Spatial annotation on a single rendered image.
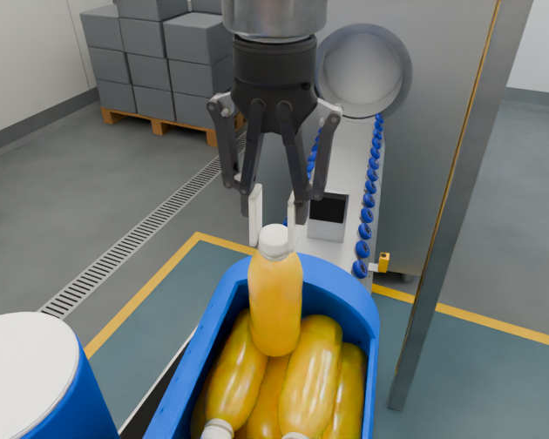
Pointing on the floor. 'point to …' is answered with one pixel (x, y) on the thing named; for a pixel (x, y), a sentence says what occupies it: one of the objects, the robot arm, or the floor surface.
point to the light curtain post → (461, 181)
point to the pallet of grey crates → (161, 62)
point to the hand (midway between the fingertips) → (274, 219)
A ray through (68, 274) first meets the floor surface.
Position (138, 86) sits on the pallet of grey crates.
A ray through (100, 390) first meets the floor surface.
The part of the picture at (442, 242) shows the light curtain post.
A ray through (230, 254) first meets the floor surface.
